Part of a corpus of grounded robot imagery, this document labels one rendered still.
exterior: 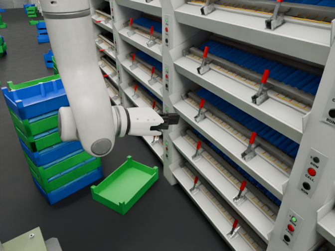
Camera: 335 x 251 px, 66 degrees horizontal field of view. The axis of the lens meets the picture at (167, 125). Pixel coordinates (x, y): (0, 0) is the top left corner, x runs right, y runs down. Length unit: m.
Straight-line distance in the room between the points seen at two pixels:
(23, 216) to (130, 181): 0.53
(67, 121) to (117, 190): 0.84
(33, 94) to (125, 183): 0.64
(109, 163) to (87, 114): 1.06
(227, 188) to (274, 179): 0.26
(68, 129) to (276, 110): 0.51
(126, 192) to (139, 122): 0.77
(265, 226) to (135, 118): 0.53
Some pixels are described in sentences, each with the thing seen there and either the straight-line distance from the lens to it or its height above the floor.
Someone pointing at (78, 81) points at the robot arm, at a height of 0.79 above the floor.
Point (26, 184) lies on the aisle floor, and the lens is 1.62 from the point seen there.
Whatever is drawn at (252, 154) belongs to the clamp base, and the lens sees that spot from 0.84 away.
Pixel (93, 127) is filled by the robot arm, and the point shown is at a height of 0.71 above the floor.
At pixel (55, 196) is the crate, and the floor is 0.04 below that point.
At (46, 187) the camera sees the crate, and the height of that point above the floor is 0.12.
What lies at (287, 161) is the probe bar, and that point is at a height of 0.53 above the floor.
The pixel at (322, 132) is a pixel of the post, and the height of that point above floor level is 0.70.
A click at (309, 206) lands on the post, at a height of 0.51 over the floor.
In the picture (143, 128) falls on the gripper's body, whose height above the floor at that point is 0.63.
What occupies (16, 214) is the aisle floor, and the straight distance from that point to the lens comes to 1.47.
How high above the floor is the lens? 0.99
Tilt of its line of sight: 31 degrees down
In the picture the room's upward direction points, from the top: straight up
